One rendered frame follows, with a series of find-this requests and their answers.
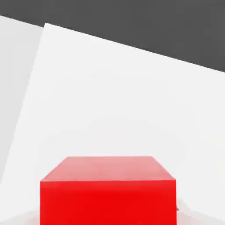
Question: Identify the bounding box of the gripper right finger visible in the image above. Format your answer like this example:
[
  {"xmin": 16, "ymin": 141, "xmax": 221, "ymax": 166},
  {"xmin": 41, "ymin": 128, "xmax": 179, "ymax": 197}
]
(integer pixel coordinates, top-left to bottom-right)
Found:
[{"xmin": 176, "ymin": 199, "xmax": 225, "ymax": 225}]

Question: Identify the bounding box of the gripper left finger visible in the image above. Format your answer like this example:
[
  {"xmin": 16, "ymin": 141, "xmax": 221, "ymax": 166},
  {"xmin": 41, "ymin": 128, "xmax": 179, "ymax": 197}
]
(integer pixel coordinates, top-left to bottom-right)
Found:
[{"xmin": 5, "ymin": 209, "xmax": 41, "ymax": 225}]

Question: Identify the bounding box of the small red cube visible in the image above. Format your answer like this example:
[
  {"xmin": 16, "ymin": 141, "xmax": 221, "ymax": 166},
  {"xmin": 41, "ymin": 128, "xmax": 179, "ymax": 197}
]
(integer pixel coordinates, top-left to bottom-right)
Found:
[{"xmin": 40, "ymin": 156, "xmax": 177, "ymax": 225}]

